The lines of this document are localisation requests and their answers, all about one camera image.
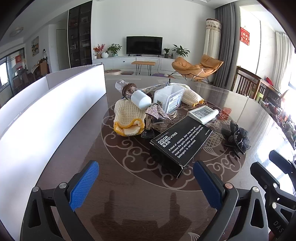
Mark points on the large leafy potted plant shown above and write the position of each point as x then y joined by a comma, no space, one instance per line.
180,50

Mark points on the clear bottle with white cap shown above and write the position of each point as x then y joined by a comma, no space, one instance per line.
138,98

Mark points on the dark glass display cabinet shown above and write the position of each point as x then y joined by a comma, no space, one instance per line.
79,34

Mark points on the black television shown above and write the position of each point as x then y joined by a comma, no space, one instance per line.
144,45

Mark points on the grey curtain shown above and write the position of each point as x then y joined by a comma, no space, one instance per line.
227,41

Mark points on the black cardboard box white print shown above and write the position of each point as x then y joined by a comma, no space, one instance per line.
180,143

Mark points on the orange lounge chair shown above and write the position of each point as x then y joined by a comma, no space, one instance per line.
182,66
211,62

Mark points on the wooden slatted chair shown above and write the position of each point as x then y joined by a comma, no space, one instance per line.
245,80

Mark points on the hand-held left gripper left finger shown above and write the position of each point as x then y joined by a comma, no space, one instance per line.
84,185

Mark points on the rhinestone bow hair clip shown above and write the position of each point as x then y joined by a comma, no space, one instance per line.
157,112

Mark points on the red flowers in vase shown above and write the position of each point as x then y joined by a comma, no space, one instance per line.
98,49

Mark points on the round white vase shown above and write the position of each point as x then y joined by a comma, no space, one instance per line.
105,55

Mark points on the white patterned cloth cover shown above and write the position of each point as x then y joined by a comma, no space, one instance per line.
212,37

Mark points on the clear plastic box with label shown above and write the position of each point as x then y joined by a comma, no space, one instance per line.
167,97

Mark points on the white sheer curtain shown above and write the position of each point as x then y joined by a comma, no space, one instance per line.
283,60

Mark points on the round floor cushion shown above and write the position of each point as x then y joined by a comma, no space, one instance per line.
113,72

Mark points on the wooden bench with metal legs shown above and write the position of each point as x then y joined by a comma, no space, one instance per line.
143,63

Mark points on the cream knit glove yellow cuff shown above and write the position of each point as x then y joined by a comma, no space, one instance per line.
192,96
126,113

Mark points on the white plastic bottle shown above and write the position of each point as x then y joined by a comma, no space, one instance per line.
202,114

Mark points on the framed wall painting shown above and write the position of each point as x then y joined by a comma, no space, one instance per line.
35,45

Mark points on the small potted plant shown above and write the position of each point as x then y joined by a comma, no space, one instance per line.
166,51

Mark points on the white door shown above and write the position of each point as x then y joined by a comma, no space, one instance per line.
62,49

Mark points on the pile of colourful clutter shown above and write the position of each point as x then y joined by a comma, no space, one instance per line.
282,118

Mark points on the long item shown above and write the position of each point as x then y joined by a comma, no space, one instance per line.
151,88

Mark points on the round ceiling light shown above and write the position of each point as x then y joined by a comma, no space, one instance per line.
16,31

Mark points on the bushy green potted plant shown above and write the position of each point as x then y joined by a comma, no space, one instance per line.
113,49

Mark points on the black flower hair claw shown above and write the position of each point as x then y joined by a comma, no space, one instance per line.
234,138

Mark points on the dark wooden chair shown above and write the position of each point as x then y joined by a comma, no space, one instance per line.
270,89

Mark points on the red wall hanging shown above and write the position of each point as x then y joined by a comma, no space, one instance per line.
245,36

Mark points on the red paper sign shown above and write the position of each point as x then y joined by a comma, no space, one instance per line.
18,59

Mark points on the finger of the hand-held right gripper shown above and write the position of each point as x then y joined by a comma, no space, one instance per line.
282,163
263,176

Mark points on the white television cabinet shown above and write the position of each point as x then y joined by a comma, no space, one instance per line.
115,62

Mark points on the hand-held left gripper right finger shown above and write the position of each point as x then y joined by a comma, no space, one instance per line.
207,185

